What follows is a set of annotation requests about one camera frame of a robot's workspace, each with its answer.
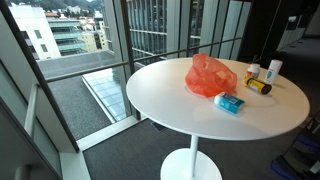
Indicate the floor vent grille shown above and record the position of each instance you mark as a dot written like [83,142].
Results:
[158,127]

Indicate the slim window frame post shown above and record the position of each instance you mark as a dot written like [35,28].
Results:
[130,50]

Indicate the black and blue equipment cart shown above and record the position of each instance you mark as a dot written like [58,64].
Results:
[300,160]

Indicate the yellow and brown bottle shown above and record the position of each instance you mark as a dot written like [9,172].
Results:
[256,85]

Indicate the glass skylight roof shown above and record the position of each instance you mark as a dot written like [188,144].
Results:
[106,93]

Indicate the white-capped pill bottle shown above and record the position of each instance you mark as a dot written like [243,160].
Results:
[254,69]

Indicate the orange plastic bag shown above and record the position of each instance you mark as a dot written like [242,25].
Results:
[208,76]

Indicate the blue box with white cap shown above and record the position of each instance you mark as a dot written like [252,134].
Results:
[230,103]

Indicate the wide window frame post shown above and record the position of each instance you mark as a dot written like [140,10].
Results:
[40,80]

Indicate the tall white bottle blue logo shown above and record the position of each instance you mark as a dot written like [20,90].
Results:
[273,71]

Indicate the white table pedestal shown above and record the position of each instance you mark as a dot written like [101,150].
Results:
[193,161]

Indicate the dark window handrail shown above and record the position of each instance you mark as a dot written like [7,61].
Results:
[86,71]

